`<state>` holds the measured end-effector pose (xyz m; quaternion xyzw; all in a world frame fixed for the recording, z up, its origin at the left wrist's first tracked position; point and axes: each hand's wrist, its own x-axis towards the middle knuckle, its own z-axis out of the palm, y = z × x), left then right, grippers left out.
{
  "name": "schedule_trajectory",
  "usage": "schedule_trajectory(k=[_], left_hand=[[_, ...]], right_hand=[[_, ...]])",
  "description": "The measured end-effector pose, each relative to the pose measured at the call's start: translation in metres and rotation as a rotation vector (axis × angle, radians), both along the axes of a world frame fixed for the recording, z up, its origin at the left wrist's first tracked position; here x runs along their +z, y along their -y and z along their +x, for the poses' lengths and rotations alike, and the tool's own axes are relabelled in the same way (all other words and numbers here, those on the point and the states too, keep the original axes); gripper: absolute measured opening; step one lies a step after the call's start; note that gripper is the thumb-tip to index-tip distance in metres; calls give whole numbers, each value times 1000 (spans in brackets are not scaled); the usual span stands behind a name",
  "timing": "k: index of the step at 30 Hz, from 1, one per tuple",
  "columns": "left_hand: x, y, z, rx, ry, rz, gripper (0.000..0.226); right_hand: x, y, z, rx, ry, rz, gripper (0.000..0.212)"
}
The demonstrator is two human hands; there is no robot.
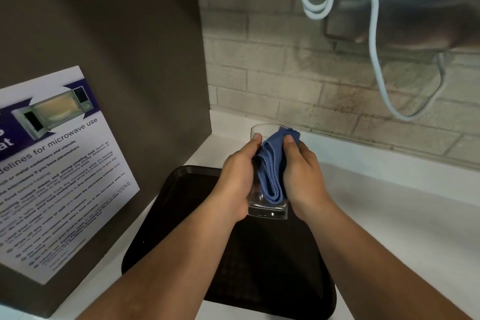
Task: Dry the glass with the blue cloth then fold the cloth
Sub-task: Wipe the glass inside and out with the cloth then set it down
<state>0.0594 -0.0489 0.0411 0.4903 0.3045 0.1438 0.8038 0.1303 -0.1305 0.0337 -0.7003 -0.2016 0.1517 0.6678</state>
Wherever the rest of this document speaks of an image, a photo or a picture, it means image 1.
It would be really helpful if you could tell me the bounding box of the blue cleaning cloth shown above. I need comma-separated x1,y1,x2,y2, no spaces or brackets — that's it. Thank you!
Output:
252,126,302,205

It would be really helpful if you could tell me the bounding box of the white and purple instruction poster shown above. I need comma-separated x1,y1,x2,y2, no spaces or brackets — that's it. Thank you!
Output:
0,65,141,285

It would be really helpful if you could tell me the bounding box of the dark brown cabinet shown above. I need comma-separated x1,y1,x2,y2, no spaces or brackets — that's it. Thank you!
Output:
0,0,213,319

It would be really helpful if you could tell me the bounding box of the stainless steel wall dispenser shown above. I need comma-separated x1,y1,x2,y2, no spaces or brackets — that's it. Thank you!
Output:
323,0,480,53

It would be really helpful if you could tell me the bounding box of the clear drinking glass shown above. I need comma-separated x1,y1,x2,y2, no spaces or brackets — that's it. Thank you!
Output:
247,123,289,220

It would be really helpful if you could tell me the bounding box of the person's left hand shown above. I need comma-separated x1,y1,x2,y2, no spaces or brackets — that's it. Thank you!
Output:
212,133,263,224

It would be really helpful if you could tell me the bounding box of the dark brown plastic tray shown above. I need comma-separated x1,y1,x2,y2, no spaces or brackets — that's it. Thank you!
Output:
121,165,337,320

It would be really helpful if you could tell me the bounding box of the person's left forearm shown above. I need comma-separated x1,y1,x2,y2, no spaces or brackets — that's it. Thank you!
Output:
77,196,248,320

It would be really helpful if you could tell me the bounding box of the person's right forearm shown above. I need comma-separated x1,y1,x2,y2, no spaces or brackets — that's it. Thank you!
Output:
298,200,474,320

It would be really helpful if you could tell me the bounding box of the person's right hand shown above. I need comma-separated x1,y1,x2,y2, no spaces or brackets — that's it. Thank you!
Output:
281,135,331,220

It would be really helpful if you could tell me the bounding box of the light blue cable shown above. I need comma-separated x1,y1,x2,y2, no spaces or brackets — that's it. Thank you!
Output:
298,0,449,122

